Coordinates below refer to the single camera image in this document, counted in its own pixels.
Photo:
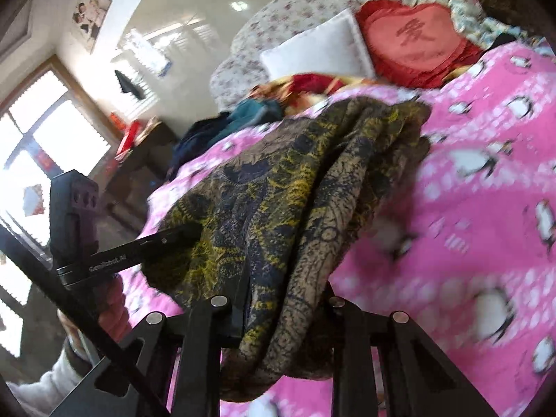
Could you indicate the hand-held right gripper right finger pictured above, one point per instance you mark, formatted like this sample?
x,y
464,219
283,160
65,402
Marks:
x,y
347,343

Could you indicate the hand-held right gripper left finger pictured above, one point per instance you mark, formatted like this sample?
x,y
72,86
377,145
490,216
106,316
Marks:
x,y
202,347

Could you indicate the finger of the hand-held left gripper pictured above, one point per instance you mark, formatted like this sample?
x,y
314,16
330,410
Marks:
x,y
167,239

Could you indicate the brown yellow patterned garment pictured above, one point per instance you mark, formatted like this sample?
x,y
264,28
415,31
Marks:
x,y
282,182

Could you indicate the person's left forearm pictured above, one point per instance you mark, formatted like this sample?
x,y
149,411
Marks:
x,y
43,386

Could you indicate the person's left hand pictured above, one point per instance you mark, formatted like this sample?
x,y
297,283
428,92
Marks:
x,y
116,306

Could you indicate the red white paper decoration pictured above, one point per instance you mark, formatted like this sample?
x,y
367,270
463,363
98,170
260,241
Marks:
x,y
32,200

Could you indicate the red window decoration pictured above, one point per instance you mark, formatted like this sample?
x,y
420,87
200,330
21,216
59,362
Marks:
x,y
44,159

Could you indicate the dark wooden table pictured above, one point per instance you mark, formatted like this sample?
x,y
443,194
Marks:
x,y
139,156

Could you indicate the window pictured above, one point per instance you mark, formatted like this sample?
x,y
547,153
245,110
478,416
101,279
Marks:
x,y
52,126

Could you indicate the navy blue garment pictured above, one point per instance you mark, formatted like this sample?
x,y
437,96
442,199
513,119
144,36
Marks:
x,y
195,139

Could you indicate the red box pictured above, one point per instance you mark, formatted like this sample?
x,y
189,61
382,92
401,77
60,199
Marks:
x,y
130,134

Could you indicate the red paper sign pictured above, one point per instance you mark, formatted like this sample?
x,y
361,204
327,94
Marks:
x,y
115,119

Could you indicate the black hanging cloth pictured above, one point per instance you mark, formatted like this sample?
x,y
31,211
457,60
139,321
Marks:
x,y
128,82

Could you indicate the teal garment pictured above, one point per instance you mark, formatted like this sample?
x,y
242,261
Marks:
x,y
252,110

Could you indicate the pink penguin print blanket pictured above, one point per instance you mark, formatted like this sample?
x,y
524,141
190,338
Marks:
x,y
456,208

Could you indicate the orange red patterned cloth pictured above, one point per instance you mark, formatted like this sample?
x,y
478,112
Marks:
x,y
304,83

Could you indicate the white pillow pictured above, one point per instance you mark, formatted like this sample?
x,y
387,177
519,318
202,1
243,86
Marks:
x,y
321,47

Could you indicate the floral quilt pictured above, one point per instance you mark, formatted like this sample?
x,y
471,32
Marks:
x,y
282,13

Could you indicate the red heart cushion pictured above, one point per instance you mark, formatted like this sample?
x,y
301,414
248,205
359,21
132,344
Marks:
x,y
412,39

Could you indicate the wall poster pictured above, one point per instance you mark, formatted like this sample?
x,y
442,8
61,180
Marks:
x,y
89,13

